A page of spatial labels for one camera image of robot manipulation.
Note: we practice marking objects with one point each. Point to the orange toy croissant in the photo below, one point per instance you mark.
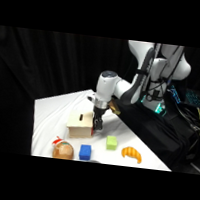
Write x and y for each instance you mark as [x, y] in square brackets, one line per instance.
[131, 153]

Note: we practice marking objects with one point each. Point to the black curtain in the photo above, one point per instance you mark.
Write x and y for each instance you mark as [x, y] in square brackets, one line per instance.
[42, 61]

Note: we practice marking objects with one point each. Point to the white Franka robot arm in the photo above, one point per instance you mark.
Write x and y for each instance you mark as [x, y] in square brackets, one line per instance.
[137, 82]

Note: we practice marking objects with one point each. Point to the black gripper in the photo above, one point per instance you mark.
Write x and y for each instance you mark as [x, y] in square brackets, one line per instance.
[97, 114]

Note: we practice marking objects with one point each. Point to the black draped robot stand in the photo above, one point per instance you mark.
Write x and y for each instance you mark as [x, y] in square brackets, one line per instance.
[164, 135]

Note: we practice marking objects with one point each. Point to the light wooden box with slot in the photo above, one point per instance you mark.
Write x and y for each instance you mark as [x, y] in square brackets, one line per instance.
[80, 123]

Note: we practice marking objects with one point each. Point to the small green light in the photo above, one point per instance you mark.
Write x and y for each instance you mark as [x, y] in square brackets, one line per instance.
[159, 109]

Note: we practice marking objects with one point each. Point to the gingerbread man plush toy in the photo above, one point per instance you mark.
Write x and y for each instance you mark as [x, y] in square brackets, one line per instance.
[63, 149]

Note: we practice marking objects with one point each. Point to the blue foam cube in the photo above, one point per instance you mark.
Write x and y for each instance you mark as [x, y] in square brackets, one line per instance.
[85, 151]

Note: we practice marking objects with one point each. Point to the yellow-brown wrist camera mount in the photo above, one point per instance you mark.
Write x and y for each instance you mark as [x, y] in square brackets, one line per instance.
[115, 107]

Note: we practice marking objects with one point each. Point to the blue-lit keyboard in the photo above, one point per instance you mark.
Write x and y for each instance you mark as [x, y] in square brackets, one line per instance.
[189, 95]

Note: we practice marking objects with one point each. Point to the white tablecloth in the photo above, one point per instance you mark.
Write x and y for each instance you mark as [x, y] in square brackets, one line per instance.
[52, 116]

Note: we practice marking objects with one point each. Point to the green foam cube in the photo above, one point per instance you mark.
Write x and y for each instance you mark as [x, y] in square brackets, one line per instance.
[111, 142]

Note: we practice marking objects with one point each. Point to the grey round bowl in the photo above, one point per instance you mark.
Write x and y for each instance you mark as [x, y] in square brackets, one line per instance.
[94, 161]

